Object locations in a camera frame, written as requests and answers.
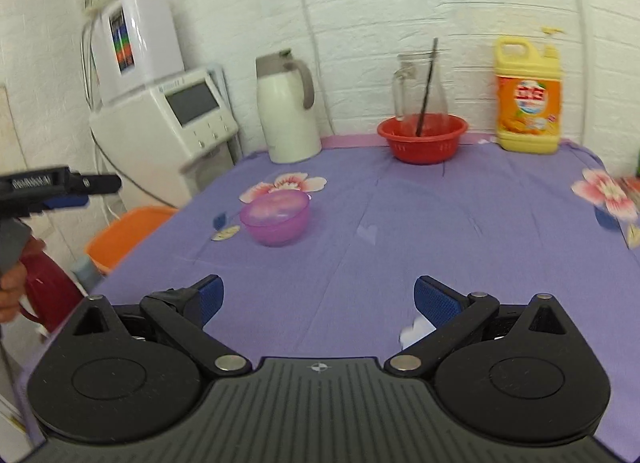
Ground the grey cup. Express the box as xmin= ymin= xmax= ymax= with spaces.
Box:
xmin=71 ymin=257 xmax=102 ymax=295

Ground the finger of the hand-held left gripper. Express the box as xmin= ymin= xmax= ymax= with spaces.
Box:
xmin=43 ymin=195 xmax=90 ymax=212
xmin=70 ymin=172 xmax=122 ymax=196

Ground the dark stick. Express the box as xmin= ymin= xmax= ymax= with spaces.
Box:
xmin=416 ymin=38 xmax=439 ymax=136

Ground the clear glass jar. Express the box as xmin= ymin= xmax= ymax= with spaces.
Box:
xmin=392 ymin=52 xmax=449 ymax=136

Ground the white paper scrap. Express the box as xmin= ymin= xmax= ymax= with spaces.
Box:
xmin=399 ymin=317 xmax=437 ymax=350

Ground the purple plastic bowl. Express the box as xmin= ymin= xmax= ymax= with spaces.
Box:
xmin=239 ymin=189 xmax=312 ymax=247

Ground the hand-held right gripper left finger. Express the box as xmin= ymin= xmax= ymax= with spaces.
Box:
xmin=70 ymin=274 xmax=252 ymax=378

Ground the cream thermos jug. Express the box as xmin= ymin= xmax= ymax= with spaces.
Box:
xmin=256 ymin=49 xmax=323 ymax=164

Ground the red plastic colander basket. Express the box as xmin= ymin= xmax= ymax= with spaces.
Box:
xmin=377 ymin=114 xmax=469 ymax=165

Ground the white water dispenser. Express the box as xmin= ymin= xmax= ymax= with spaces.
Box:
xmin=90 ymin=64 xmax=242 ymax=210

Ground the person's left hand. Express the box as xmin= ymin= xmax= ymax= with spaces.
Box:
xmin=0 ymin=259 xmax=29 ymax=325

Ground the beige board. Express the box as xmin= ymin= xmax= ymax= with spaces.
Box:
xmin=0 ymin=84 xmax=32 ymax=180

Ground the yellow detergent bottle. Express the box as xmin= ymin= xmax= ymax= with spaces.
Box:
xmin=494 ymin=27 xmax=564 ymax=154

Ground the white water purifier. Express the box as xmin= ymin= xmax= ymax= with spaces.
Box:
xmin=94 ymin=0 xmax=186 ymax=104

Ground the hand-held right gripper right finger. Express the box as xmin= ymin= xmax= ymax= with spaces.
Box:
xmin=390 ymin=275 xmax=576 ymax=375

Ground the orange plastic stool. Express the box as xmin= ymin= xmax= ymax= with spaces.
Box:
xmin=84 ymin=206 xmax=179 ymax=275

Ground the red thermos jug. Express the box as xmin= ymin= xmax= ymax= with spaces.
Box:
xmin=19 ymin=237 xmax=85 ymax=335

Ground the purple floral tablecloth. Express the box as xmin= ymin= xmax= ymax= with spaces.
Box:
xmin=15 ymin=132 xmax=640 ymax=460

